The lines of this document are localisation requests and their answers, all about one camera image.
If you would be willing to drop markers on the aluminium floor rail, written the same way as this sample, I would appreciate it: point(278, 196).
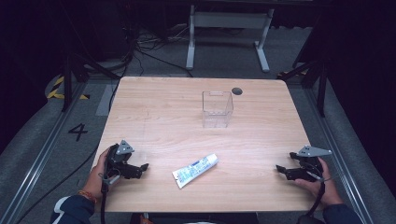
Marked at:
point(339, 155)
point(40, 155)

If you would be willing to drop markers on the person's right hand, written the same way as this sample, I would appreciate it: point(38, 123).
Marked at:
point(325, 189)

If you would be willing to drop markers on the person's left hand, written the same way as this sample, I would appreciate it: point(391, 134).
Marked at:
point(95, 180)

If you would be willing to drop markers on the white toothpaste tube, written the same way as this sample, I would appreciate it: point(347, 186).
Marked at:
point(195, 170)

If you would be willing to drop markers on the grey floor tape patch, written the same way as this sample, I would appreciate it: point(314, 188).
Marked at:
point(106, 101)

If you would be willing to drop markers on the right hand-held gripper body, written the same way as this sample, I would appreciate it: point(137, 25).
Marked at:
point(311, 161)

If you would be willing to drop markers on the clear plastic box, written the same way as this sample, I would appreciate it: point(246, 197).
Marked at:
point(217, 109)

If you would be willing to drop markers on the black tripod stand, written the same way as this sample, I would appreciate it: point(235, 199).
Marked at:
point(322, 87)
point(67, 84)

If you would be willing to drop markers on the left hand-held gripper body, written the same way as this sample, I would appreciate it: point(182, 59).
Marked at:
point(115, 160)

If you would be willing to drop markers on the white metal desk frame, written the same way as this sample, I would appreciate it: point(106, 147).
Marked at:
point(230, 20)

